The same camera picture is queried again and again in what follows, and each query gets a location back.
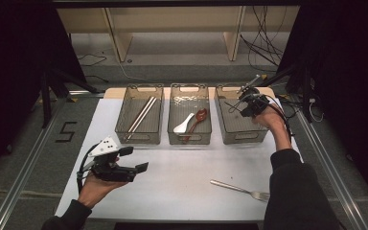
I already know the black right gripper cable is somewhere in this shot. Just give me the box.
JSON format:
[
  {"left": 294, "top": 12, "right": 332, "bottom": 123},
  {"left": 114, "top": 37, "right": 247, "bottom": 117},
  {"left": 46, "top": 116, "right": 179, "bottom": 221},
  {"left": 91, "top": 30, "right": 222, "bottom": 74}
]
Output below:
[{"left": 224, "top": 94, "right": 294, "bottom": 140}]

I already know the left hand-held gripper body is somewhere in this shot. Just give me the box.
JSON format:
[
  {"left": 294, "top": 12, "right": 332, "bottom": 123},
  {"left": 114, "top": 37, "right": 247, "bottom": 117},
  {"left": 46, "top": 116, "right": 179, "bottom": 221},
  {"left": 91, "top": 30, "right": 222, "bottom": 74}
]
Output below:
[{"left": 88, "top": 136, "right": 138, "bottom": 183}]

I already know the black curtain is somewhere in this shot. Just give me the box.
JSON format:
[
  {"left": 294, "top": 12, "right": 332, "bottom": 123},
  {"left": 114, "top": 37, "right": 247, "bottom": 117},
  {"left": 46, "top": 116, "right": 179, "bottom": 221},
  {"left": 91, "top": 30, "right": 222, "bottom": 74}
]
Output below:
[
  {"left": 277, "top": 0, "right": 368, "bottom": 212},
  {"left": 0, "top": 0, "right": 88, "bottom": 186}
]

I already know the person's left hand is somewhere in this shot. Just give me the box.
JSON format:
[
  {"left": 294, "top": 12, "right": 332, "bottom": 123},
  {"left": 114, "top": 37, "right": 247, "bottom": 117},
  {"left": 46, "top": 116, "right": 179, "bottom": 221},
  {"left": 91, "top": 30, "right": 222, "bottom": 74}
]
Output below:
[{"left": 78, "top": 155, "right": 124, "bottom": 209}]

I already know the aluminium floor rail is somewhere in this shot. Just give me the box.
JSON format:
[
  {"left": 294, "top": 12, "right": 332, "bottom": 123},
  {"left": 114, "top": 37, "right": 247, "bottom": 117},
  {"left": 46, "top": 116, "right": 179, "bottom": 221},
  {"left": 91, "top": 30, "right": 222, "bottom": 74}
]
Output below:
[
  {"left": 295, "top": 108, "right": 368, "bottom": 230},
  {"left": 0, "top": 90, "right": 106, "bottom": 230}
]

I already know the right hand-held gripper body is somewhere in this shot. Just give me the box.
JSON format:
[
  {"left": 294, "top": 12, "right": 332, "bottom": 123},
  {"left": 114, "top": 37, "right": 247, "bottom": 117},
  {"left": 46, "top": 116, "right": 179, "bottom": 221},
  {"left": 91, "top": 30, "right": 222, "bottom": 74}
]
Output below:
[{"left": 237, "top": 75, "right": 271, "bottom": 111}]

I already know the black floor cable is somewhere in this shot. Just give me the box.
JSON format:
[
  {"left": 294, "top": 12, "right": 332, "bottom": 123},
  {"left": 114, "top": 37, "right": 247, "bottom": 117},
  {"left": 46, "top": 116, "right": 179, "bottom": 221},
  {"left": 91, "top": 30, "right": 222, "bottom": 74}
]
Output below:
[
  {"left": 78, "top": 52, "right": 108, "bottom": 68},
  {"left": 85, "top": 75, "right": 109, "bottom": 84}
]

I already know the white floor cable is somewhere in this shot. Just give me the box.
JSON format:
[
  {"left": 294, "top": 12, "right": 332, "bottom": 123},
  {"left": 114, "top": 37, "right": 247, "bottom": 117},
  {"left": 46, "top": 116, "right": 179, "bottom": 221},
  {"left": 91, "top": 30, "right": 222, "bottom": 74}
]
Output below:
[{"left": 109, "top": 32, "right": 148, "bottom": 83}]

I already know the transparent grey plastic bin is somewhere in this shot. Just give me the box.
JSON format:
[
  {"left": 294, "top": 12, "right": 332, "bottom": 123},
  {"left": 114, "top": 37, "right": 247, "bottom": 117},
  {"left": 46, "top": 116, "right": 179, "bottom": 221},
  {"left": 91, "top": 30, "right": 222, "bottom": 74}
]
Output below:
[
  {"left": 114, "top": 83, "right": 166, "bottom": 146},
  {"left": 214, "top": 83, "right": 270, "bottom": 146},
  {"left": 167, "top": 82, "right": 213, "bottom": 146}
]

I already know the bundle of black cables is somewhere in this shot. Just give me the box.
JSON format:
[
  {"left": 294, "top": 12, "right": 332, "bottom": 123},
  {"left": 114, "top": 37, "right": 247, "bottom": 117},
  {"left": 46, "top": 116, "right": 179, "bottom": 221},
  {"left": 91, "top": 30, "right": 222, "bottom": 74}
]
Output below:
[{"left": 239, "top": 6, "right": 286, "bottom": 73}]

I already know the silver metal fork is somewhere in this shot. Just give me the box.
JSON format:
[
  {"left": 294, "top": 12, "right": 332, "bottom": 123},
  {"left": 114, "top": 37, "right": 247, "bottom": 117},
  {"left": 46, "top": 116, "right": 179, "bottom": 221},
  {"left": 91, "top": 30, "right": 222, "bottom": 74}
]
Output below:
[{"left": 210, "top": 179, "right": 271, "bottom": 203}]

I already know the black metal stand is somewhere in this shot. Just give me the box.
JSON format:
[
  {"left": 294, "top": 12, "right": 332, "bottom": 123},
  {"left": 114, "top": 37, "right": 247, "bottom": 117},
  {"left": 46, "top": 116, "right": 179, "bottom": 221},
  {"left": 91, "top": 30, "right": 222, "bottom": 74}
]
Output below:
[
  {"left": 39, "top": 68, "right": 100, "bottom": 128},
  {"left": 257, "top": 61, "right": 314, "bottom": 124}
]

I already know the white plug with cable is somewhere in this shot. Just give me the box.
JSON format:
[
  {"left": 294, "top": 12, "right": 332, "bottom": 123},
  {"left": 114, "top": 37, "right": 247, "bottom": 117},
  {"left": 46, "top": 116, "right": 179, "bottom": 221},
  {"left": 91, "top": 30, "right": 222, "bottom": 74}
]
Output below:
[{"left": 308, "top": 97, "right": 325, "bottom": 124}]

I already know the person's right hand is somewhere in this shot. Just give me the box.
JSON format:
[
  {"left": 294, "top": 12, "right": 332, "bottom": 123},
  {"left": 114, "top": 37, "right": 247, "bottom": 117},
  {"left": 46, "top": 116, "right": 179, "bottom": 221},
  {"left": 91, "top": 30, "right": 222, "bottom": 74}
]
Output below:
[{"left": 252, "top": 106, "right": 286, "bottom": 132}]

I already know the light wooden table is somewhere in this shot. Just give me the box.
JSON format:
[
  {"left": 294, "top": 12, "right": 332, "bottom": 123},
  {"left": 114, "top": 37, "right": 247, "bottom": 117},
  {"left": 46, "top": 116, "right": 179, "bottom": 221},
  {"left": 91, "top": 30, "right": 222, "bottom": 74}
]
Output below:
[{"left": 103, "top": 86, "right": 276, "bottom": 100}]

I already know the reddish brown wooden spoon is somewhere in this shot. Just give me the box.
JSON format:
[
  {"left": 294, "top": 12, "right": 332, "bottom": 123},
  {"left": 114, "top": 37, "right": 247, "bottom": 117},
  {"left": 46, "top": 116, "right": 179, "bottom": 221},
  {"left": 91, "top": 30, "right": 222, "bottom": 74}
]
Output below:
[{"left": 183, "top": 108, "right": 209, "bottom": 143}]

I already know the white table cover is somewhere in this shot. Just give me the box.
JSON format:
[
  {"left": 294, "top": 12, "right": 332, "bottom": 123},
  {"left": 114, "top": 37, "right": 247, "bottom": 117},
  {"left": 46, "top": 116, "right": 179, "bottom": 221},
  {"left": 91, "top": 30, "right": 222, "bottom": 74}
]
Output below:
[{"left": 54, "top": 97, "right": 329, "bottom": 223}]

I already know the white plastic spoon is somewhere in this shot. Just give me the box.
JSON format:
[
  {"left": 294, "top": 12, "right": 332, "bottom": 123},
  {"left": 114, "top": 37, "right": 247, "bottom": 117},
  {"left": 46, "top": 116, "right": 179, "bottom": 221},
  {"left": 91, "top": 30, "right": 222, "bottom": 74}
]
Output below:
[{"left": 172, "top": 112, "right": 196, "bottom": 134}]

